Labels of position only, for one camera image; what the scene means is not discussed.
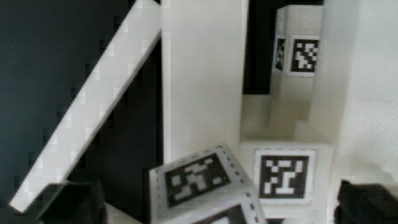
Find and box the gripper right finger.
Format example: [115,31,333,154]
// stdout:
[333,180,398,224]

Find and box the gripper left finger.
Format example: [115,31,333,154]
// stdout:
[35,182,106,224]

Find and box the white tagged cube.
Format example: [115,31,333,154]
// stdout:
[148,145,266,224]

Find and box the white chair back frame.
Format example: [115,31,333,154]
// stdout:
[157,0,398,224]

